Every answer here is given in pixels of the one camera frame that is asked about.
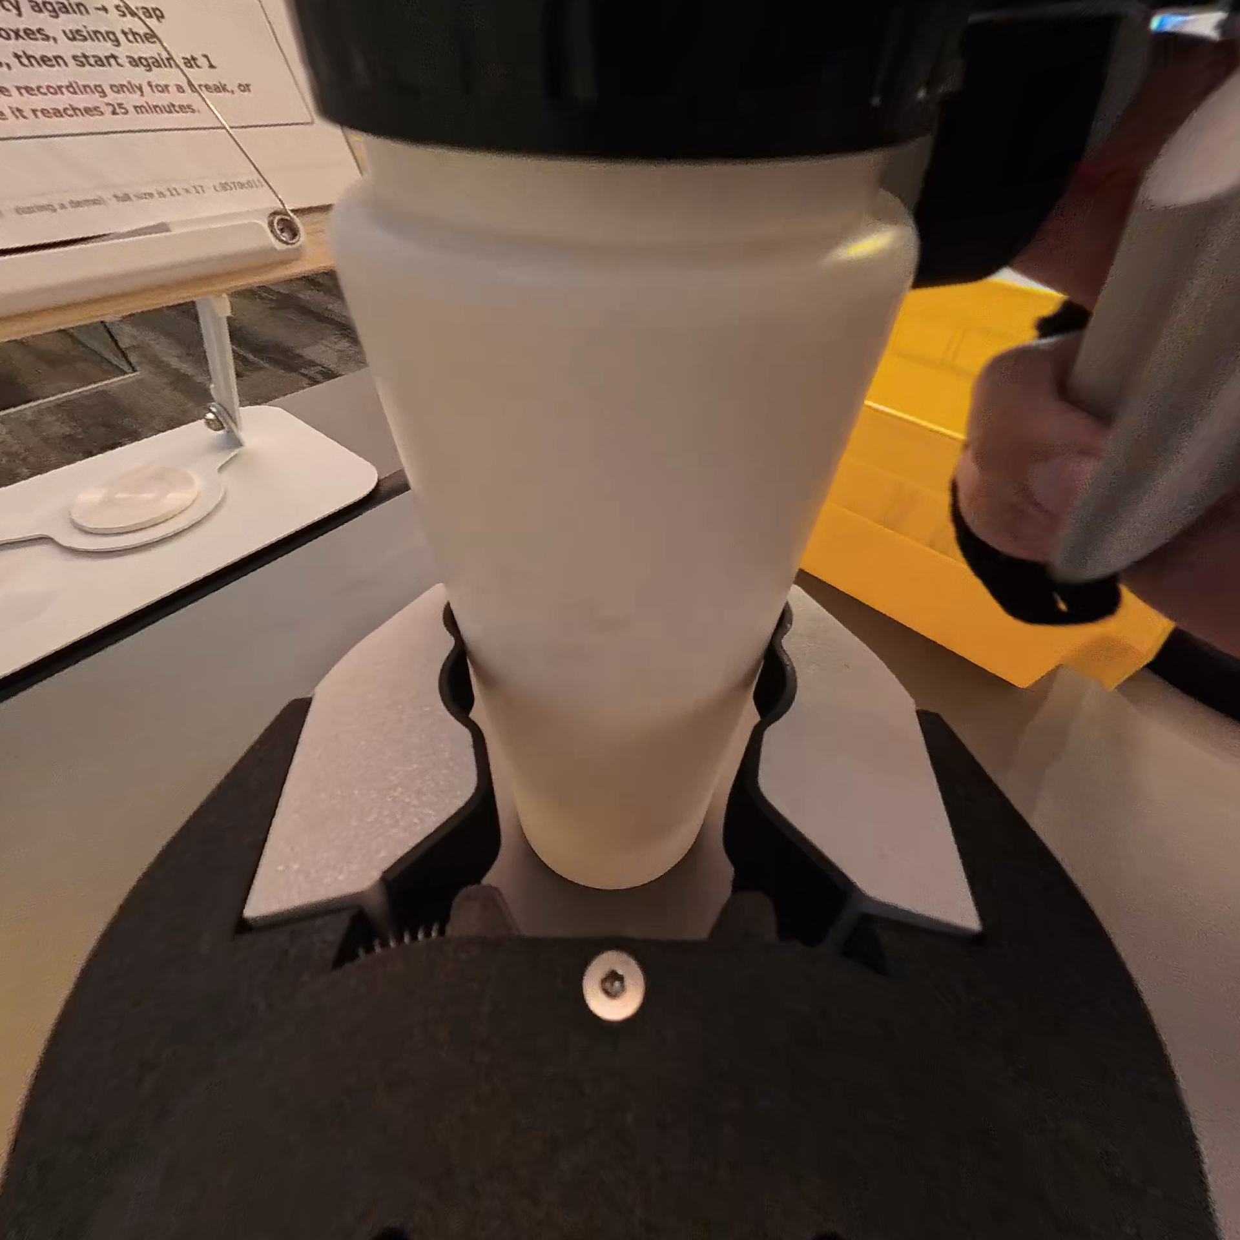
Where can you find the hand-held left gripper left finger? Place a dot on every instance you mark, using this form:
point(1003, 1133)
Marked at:
point(359, 776)

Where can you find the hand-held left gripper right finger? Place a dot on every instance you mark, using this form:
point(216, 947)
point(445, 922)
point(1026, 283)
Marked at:
point(862, 795)

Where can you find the yellow plastic bin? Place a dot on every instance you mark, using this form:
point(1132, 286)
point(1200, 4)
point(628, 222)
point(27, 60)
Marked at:
point(901, 583)

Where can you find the white plastic bottle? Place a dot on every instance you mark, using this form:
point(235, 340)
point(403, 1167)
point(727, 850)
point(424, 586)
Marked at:
point(601, 485)

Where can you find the black bottle lid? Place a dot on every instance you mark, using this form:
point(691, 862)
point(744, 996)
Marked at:
point(620, 69)

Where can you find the person's right hand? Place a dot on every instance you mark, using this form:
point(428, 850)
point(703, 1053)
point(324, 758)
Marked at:
point(1017, 456)

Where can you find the black mesh wrist pad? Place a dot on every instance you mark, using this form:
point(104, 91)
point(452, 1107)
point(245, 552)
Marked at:
point(1202, 679)

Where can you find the printed instruction sheet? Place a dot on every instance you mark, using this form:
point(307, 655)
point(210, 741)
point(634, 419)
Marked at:
point(145, 165)

